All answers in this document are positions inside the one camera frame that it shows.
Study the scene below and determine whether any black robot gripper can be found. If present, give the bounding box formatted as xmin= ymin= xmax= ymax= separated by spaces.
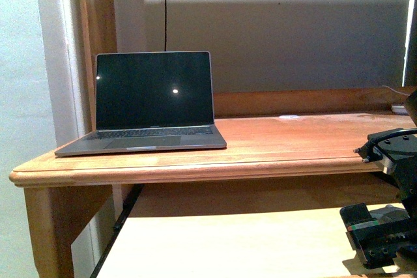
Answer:
xmin=339 ymin=128 xmax=416 ymax=269

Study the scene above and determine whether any dark grey computer mouse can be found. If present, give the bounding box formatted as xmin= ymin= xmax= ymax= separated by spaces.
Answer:
xmin=369 ymin=204 xmax=409 ymax=224

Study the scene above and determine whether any wooden keyboard drawer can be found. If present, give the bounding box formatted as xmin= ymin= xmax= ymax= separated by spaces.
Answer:
xmin=99 ymin=208 xmax=416 ymax=277

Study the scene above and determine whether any wooden desk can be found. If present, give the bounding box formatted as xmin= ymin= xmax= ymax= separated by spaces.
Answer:
xmin=9 ymin=87 xmax=413 ymax=277

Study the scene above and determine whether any white flat device on desk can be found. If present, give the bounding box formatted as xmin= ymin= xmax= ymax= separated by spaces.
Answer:
xmin=391 ymin=104 xmax=409 ymax=116

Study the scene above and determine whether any grey laptop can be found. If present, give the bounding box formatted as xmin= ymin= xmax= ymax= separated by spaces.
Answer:
xmin=55 ymin=51 xmax=227 ymax=157

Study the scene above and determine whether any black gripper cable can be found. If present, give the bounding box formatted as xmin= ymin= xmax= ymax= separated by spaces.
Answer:
xmin=367 ymin=128 xmax=417 ymax=148

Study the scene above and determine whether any black drawer slide rail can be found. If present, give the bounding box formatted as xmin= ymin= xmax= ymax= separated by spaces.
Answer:
xmin=90 ymin=184 xmax=145 ymax=278

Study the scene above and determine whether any black hanging wall cable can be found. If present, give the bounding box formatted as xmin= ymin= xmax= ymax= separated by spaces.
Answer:
xmin=159 ymin=0 xmax=168 ymax=52

